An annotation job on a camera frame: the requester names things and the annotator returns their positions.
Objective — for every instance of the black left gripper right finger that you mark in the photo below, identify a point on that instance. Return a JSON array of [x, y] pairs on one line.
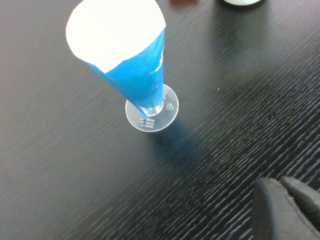
[[307, 202]]

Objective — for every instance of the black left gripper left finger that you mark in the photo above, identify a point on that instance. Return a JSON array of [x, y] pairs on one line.
[[270, 215]]

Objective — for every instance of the blue paper conical measuring glass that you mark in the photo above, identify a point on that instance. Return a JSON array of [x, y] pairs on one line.
[[135, 80]]

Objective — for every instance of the light green plastic cup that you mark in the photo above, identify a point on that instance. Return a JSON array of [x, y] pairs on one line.
[[241, 2]]

